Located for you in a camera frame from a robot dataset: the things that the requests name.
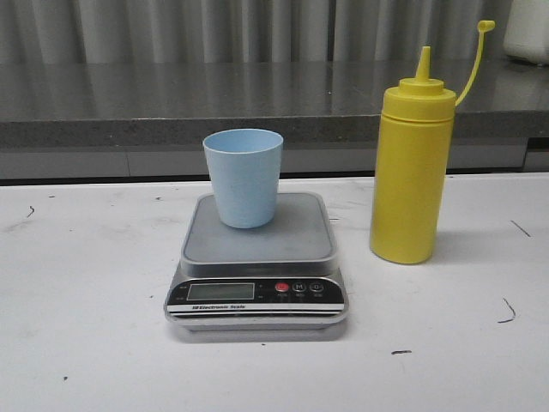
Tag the light blue plastic cup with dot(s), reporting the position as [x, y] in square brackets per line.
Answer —
[244, 167]

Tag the white container in background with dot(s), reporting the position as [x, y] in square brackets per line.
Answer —
[526, 33]

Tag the yellow squeeze bottle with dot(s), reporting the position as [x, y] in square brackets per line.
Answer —
[415, 131]

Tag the silver electronic kitchen scale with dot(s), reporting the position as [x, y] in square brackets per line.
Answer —
[280, 282]

